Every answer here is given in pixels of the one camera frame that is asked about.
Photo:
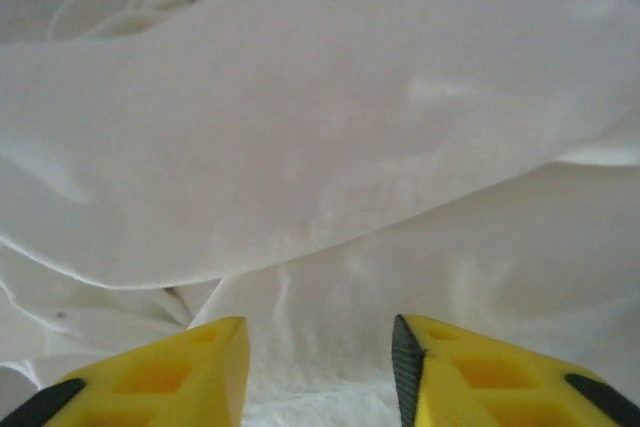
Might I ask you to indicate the white t-shirt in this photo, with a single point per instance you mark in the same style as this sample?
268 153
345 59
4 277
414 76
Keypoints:
320 122

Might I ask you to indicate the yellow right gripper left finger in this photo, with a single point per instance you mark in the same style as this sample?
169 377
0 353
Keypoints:
165 382

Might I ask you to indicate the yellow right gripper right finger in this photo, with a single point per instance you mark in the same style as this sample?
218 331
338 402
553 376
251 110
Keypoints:
490 387

